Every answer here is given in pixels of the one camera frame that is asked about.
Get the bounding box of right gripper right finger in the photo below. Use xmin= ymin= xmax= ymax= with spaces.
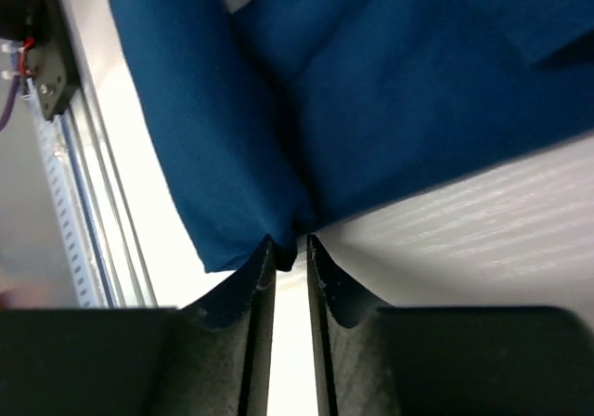
xmin=307 ymin=236 xmax=593 ymax=415

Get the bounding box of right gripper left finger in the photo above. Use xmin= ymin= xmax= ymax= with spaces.
xmin=1 ymin=239 xmax=276 ymax=415

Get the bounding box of blue t shirt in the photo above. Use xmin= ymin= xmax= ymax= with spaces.
xmin=109 ymin=0 xmax=593 ymax=272

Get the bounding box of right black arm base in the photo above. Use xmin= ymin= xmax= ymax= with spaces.
xmin=1 ymin=0 xmax=81 ymax=122

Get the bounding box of white slotted cable duct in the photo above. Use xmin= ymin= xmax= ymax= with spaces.
xmin=26 ymin=80 xmax=103 ymax=308

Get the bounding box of aluminium frame rail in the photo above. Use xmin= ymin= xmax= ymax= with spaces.
xmin=58 ymin=0 xmax=157 ymax=307

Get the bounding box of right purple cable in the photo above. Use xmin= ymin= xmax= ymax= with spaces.
xmin=0 ymin=76 xmax=21 ymax=132

